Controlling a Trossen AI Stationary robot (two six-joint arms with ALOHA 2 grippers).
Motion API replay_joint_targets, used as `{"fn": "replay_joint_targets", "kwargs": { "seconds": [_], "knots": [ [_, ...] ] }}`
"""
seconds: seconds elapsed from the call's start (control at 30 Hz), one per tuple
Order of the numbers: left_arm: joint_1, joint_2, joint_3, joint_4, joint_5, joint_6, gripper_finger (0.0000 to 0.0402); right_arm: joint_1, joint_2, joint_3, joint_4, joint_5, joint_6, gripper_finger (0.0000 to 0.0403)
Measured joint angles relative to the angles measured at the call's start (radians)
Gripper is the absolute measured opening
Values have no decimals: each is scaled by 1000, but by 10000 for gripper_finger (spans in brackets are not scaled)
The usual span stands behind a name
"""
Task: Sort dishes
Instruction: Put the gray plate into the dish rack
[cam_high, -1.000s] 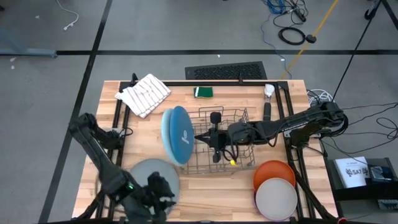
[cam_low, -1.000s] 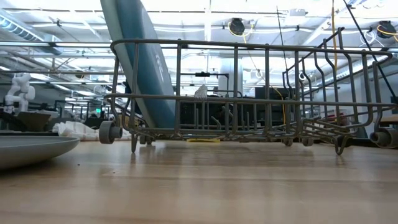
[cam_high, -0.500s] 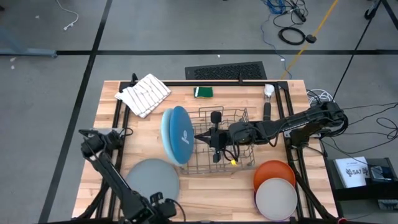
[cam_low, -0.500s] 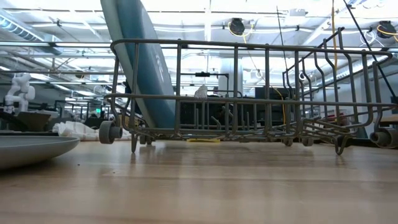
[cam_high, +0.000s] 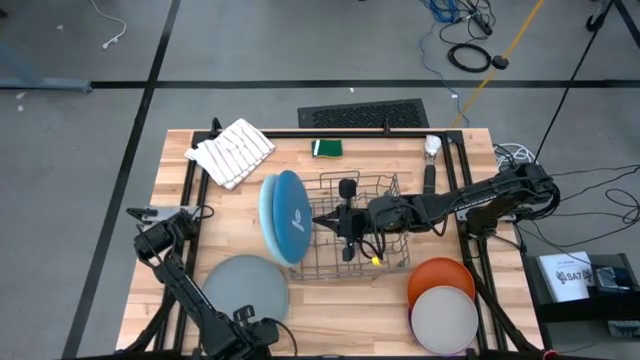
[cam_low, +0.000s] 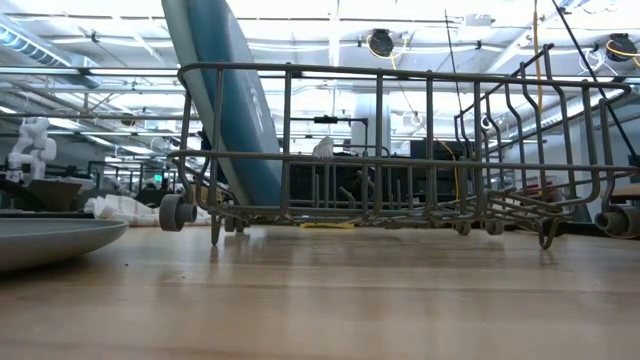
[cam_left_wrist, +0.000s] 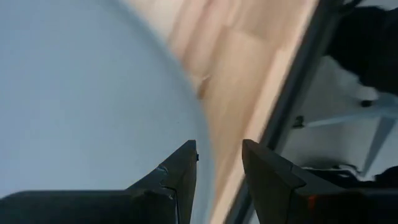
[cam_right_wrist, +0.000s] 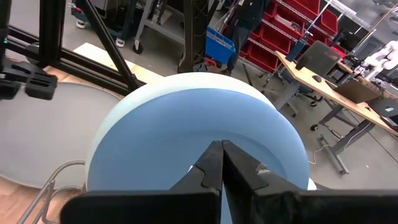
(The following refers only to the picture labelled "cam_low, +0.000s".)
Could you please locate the grey wire dish rack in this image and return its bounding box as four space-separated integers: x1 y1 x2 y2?
158 43 640 251

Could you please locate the large dark blue plate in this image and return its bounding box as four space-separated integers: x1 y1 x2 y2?
185 0 284 208

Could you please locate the large light blue plate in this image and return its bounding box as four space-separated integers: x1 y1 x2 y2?
160 0 251 206

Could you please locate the large grey plate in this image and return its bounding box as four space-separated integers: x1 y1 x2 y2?
0 216 131 274

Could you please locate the green yellow sponge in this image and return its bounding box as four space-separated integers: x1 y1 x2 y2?
298 221 356 231

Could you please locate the black cabinet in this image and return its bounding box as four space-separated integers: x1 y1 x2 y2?
288 139 464 204

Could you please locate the white striped dish towel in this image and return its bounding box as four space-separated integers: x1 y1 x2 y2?
83 194 214 228

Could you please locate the thin black pole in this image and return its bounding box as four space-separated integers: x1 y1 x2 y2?
549 0 640 159

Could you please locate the black handled dish brush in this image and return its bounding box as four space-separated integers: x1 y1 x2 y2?
311 135 336 162

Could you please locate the yellow hanging cord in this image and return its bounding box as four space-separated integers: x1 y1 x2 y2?
366 34 460 202
531 0 545 119

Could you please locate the black cable reel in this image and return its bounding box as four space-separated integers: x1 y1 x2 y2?
604 32 640 64
366 28 396 58

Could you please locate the grey ventilation duct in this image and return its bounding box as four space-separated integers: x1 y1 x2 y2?
0 13 104 90

